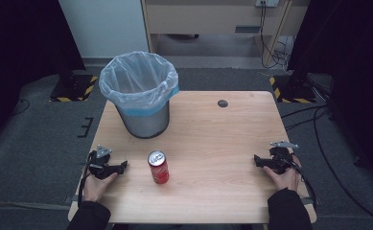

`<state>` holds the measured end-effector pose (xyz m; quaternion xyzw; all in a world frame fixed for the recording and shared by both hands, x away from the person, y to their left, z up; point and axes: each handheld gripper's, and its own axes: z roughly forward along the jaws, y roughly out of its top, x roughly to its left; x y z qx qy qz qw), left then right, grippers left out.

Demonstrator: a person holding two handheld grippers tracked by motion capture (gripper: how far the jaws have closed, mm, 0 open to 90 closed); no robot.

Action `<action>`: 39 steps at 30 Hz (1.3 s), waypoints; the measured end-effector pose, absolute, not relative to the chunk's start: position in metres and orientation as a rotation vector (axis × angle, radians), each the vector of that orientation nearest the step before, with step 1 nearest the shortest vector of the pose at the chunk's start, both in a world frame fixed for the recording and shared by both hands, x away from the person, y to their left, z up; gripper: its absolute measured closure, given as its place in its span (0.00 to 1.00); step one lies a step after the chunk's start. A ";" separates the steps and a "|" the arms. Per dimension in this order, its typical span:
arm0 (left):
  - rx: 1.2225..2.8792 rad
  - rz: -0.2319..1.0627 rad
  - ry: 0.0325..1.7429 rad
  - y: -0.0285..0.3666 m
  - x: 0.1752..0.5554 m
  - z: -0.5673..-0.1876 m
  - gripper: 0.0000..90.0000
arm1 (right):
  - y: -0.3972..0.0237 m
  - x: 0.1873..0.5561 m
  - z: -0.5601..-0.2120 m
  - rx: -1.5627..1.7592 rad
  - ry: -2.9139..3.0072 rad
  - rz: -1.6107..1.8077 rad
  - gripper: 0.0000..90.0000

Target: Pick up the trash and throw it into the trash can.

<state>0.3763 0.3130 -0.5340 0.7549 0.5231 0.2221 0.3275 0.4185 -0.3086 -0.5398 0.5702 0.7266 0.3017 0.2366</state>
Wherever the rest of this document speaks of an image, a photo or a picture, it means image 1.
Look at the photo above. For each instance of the black stand base striped tape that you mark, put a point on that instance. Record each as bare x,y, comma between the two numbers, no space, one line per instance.
294,91
75,87

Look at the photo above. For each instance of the clear plastic bin liner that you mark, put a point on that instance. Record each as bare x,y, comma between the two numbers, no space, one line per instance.
136,76

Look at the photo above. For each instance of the person's right hand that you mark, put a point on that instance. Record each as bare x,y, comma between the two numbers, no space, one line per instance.
286,180

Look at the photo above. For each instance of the dark round table grommet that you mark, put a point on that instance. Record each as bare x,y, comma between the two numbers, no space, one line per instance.
222,103

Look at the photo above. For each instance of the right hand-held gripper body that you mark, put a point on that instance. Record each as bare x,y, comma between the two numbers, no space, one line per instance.
280,159

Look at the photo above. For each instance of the red soda can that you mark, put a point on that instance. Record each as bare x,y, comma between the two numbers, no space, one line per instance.
159,168

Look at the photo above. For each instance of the grey power socket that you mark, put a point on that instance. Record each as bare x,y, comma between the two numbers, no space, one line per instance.
267,3

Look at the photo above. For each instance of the grey metal trash bin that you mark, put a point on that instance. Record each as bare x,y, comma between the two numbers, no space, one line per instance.
145,123

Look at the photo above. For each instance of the person's left hand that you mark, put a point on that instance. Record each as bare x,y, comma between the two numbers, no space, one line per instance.
96,188

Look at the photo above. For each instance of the black curtain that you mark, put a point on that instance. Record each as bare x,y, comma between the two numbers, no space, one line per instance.
353,64
21,54

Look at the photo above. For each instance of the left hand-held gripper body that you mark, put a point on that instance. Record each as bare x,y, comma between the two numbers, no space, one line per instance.
101,166

